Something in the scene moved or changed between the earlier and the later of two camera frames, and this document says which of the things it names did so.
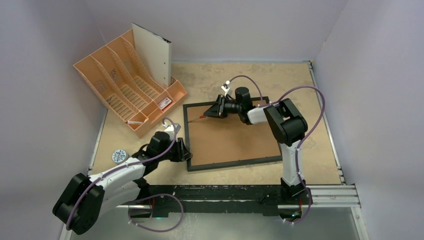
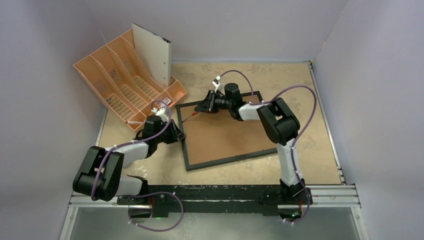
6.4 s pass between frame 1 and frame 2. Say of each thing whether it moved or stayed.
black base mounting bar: stayed
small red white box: stayed
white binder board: stayed
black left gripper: moved
